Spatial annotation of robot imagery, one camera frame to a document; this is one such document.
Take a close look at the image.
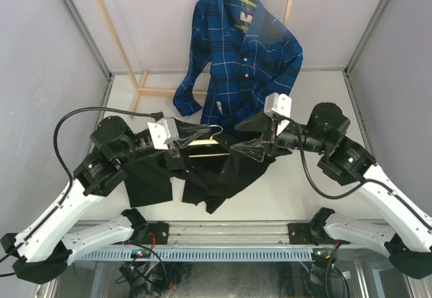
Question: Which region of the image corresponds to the left black camera cable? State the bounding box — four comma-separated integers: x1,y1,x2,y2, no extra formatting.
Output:
0,107,165,278

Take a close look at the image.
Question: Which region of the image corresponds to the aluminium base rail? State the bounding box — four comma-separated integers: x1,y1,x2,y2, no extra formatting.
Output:
67,219,418,249

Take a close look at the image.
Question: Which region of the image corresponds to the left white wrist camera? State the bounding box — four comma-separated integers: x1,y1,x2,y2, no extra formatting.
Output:
147,118,179,150

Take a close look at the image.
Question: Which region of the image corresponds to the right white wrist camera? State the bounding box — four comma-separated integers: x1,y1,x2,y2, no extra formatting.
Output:
263,93,292,136

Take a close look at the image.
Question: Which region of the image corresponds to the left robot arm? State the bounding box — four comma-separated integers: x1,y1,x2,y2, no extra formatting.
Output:
1,114,211,284

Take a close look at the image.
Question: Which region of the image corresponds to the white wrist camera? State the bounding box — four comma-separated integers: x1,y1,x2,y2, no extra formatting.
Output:
147,118,179,150
263,93,292,136

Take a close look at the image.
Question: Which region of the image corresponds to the cream wooden hanger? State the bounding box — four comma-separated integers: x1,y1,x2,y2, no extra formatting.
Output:
184,125,230,158

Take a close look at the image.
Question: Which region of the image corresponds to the blue plaid shirt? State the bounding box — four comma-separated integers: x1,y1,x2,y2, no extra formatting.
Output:
173,0,303,140

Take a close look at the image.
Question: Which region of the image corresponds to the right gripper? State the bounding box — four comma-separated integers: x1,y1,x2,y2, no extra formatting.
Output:
231,107,329,161

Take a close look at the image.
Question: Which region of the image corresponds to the right black camera cable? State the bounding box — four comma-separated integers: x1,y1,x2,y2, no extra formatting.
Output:
290,118,432,231

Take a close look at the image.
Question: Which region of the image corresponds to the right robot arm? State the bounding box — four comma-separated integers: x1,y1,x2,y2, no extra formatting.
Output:
232,102,431,279

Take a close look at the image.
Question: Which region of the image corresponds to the black mount plate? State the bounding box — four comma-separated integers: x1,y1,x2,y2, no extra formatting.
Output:
134,222,169,247
288,222,319,245

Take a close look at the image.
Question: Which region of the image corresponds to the left black mount plate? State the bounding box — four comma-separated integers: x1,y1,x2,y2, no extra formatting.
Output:
134,222,169,247

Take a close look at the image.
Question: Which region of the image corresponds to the black camera cable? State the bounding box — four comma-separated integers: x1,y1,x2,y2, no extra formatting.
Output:
0,107,165,278
290,118,432,231

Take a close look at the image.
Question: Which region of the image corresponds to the black shirt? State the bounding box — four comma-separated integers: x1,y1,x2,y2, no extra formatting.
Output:
123,134,275,214

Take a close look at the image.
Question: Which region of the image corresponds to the wooden clothes rack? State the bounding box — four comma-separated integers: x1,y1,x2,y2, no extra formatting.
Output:
95,0,294,119

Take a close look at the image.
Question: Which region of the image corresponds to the blue slotted cable duct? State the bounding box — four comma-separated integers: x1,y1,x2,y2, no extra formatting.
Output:
79,246,314,262

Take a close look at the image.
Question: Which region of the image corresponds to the right black mount plate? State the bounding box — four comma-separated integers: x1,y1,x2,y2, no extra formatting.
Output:
288,222,319,245

